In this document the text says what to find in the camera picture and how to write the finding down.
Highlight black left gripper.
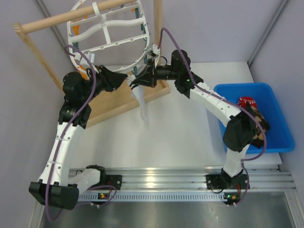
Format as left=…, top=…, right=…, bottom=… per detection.
left=81, top=65, right=128, bottom=103

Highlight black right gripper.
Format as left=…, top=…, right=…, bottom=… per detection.
left=133, top=58, right=180, bottom=89

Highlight white sock black stripes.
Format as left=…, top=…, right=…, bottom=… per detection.
left=138, top=98, right=149, bottom=124

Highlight white plastic sock hanger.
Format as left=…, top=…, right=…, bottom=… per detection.
left=66, top=0, right=151, bottom=73

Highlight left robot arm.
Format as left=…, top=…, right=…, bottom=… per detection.
left=28, top=66, right=128, bottom=210

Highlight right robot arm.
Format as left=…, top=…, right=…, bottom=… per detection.
left=130, top=50, right=257, bottom=189

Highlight wooden hanger stand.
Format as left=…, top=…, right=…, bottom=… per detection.
left=13, top=0, right=170, bottom=129

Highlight orange clothes peg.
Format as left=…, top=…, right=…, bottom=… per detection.
left=72, top=25, right=80, bottom=36

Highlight red white patterned sock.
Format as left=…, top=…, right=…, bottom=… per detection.
left=237, top=96, right=257, bottom=109

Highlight brown argyle sock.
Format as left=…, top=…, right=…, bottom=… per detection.
left=242, top=104, right=271, bottom=149

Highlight blue plastic bin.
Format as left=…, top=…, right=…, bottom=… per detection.
left=214, top=83, right=295, bottom=153

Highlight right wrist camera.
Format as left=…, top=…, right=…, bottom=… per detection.
left=147, top=44, right=161, bottom=59

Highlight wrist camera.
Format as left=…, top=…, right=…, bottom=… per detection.
left=76, top=52, right=96, bottom=67
left=147, top=44, right=161, bottom=59

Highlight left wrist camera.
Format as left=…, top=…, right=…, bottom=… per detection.
left=76, top=52, right=96, bottom=67

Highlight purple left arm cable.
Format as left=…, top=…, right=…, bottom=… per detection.
left=45, top=45, right=118, bottom=223

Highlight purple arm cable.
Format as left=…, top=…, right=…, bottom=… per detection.
left=159, top=28, right=268, bottom=207
left=45, top=45, right=118, bottom=223

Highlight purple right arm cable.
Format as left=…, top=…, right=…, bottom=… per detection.
left=159, top=28, right=268, bottom=207

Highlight aluminium mounting rail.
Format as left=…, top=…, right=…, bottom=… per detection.
left=38, top=166, right=296, bottom=202

